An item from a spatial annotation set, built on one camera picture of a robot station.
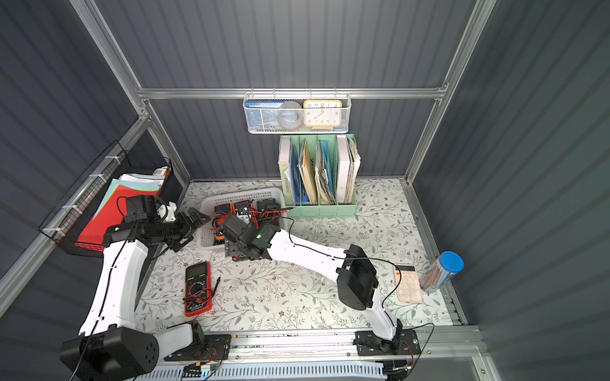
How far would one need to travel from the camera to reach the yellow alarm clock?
2.92 feet

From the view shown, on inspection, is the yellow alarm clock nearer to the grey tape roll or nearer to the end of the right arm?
the grey tape roll

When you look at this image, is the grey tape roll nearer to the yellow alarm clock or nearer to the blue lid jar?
the yellow alarm clock

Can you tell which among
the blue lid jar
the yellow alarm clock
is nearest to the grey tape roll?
the yellow alarm clock

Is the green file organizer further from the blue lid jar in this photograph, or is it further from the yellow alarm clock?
the blue lid jar

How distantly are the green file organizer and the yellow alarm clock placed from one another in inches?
4.1

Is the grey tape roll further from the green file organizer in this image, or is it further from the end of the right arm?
the end of the right arm

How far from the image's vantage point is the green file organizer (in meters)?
0.95
